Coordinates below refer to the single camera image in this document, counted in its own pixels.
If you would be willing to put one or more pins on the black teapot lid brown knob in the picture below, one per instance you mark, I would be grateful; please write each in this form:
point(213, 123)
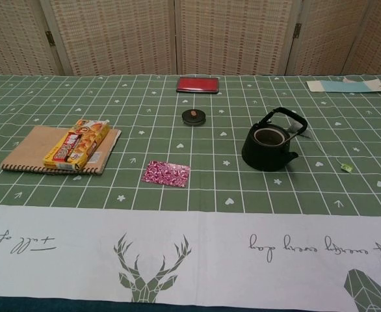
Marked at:
point(193, 117)

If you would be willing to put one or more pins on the small pink paper scrap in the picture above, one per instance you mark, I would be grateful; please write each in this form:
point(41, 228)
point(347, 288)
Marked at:
point(348, 78)

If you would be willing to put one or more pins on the red flat case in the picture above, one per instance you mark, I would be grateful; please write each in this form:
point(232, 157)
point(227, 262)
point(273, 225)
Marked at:
point(197, 84)

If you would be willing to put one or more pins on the yellow curry box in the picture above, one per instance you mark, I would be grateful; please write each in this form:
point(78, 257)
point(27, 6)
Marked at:
point(76, 143)

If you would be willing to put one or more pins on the woven folding screen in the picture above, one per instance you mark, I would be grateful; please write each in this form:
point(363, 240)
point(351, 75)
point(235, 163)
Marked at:
point(112, 35)

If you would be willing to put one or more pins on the pink patterned card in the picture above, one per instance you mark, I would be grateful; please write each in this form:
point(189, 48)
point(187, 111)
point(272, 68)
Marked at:
point(166, 174)

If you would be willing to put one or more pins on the brown spiral notebook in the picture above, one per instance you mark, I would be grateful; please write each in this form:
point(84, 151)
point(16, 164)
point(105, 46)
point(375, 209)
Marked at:
point(28, 146)

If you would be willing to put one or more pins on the white tea bag green tag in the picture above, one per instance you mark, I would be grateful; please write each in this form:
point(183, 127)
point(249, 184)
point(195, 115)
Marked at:
point(346, 167)

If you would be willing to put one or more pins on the white and blue envelope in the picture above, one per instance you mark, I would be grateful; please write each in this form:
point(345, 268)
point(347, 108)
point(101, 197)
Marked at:
point(346, 86)

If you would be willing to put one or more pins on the green checkered tablecloth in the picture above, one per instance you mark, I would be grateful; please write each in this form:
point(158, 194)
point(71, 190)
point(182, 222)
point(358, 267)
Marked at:
point(190, 227)

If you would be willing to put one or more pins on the black cast iron teapot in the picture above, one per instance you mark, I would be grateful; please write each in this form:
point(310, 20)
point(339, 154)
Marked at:
point(262, 156)

